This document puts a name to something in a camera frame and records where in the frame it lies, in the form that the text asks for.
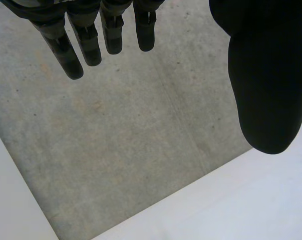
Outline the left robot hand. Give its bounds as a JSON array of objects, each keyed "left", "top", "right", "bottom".
[{"left": 0, "top": 0, "right": 302, "bottom": 155}]

